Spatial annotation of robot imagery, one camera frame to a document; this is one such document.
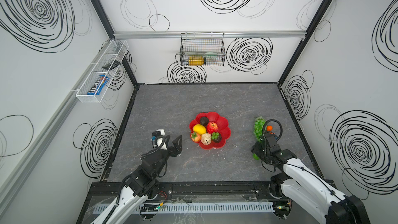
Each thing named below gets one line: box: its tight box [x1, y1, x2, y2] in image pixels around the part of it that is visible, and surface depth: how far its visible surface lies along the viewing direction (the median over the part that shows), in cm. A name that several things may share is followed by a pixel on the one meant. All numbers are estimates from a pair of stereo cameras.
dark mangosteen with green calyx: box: [211, 131, 222, 144], surface depth 88 cm
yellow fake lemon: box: [192, 123, 207, 136], surface depth 92 cm
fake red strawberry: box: [190, 132, 202, 143], surface depth 86 cm
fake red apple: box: [206, 121, 219, 135], surface depth 92 cm
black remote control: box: [101, 59, 122, 71], surface depth 82 cm
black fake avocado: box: [200, 116, 209, 126], surface depth 93 cm
